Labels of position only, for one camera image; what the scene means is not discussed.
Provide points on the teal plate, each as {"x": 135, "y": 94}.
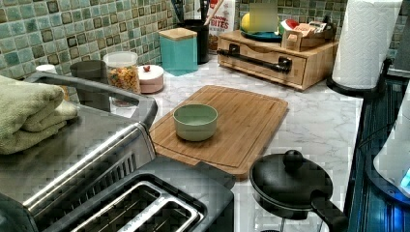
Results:
{"x": 267, "y": 37}

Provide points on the watermelon slice toy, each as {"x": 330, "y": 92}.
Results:
{"x": 287, "y": 24}

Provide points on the white paper towel roll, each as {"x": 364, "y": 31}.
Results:
{"x": 365, "y": 37}

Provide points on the teal canister with wooden lid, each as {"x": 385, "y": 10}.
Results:
{"x": 178, "y": 51}

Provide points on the small wooden crate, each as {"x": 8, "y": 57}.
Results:
{"x": 304, "y": 37}

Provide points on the bamboo cutting board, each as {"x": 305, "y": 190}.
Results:
{"x": 246, "y": 123}

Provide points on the stainless steel toaster oven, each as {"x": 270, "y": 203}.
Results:
{"x": 56, "y": 184}

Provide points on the black pan with lid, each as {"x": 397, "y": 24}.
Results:
{"x": 289, "y": 186}

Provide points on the white snack box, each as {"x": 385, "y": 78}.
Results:
{"x": 222, "y": 22}

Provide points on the black drawer handle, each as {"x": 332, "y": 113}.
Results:
{"x": 283, "y": 65}

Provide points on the folded green towel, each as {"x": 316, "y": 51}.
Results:
{"x": 30, "y": 113}

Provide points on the black paper towel holder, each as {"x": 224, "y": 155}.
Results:
{"x": 370, "y": 93}

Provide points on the green ceramic bowl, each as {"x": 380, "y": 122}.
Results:
{"x": 195, "y": 121}

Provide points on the clear jar of colourful pasta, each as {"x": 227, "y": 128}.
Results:
{"x": 122, "y": 70}

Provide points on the black utensil holder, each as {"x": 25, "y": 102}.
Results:
{"x": 202, "y": 30}

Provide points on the pink lidded ceramic jar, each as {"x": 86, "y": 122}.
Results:
{"x": 150, "y": 78}

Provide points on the dark grey mug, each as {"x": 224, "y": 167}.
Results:
{"x": 93, "y": 70}

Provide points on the wooden drawer box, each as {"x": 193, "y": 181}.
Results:
{"x": 308, "y": 67}

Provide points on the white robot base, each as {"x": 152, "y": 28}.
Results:
{"x": 393, "y": 161}

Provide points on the yellow lemon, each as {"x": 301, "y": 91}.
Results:
{"x": 245, "y": 22}

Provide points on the black two-slot toaster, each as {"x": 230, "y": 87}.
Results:
{"x": 163, "y": 195}

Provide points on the wooden spoon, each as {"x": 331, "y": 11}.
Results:
{"x": 216, "y": 8}

